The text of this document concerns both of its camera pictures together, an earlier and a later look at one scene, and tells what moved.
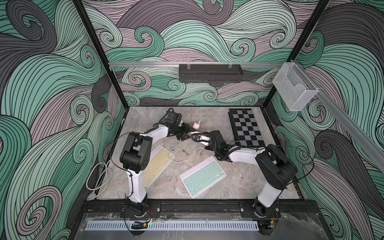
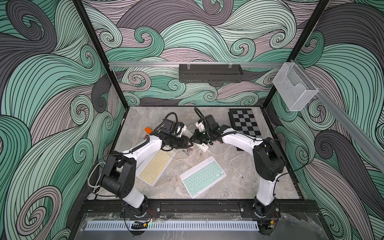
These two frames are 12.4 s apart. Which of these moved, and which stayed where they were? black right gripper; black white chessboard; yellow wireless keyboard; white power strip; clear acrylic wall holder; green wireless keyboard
Moved: white power strip; black right gripper
Stayed: black white chessboard; yellow wireless keyboard; green wireless keyboard; clear acrylic wall holder
